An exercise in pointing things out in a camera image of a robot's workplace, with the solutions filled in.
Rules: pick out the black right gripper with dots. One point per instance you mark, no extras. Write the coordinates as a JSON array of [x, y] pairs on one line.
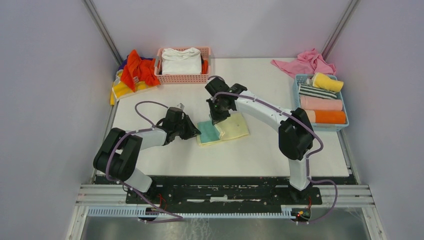
[[216, 117]]

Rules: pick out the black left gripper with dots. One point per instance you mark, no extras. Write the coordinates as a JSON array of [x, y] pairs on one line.
[[192, 131]]

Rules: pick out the yellow green teal towel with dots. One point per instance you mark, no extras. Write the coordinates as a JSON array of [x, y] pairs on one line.
[[232, 128]]

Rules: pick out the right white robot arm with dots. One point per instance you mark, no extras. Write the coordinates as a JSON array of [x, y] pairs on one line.
[[294, 129]]

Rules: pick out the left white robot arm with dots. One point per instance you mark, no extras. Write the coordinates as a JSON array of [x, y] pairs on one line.
[[118, 155]]

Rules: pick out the orange cloth in pink basket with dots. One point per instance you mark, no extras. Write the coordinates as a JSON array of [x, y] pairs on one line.
[[204, 67]]

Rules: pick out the pink perforated basket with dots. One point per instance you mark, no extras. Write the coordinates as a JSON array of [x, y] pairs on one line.
[[183, 78]]

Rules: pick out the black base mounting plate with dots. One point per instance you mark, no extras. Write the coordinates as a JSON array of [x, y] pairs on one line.
[[207, 194]]

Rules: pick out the white folded cloth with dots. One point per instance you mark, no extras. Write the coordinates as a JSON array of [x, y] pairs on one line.
[[181, 62]]

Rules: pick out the orange red towel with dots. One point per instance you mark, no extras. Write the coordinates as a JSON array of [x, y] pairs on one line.
[[139, 70]]

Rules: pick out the rolled pink towel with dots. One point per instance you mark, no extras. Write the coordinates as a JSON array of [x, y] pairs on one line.
[[313, 103]]

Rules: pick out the blue perforated basket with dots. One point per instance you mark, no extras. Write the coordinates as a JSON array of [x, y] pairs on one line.
[[304, 78]]

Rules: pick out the rolled striped towel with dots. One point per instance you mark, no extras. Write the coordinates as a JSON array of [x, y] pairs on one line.
[[311, 91]]

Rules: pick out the purple cloth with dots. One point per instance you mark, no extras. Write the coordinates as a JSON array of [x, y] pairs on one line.
[[123, 63]]

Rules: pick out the rolled orange towel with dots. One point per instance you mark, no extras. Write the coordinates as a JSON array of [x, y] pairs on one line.
[[326, 116]]

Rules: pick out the pink crumpled towel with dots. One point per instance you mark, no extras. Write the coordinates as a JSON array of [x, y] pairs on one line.
[[308, 62]]

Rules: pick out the rolled yellow towel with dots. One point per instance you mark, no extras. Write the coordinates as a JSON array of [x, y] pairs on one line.
[[322, 81]]

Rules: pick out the aluminium corner rail right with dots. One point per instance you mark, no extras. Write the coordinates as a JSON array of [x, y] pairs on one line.
[[339, 27]]

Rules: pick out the aluminium corner rail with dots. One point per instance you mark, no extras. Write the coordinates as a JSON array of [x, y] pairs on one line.
[[339, 27], [102, 28]]

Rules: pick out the aluminium corner rail left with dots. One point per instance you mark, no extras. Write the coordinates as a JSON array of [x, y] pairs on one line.
[[102, 28]]

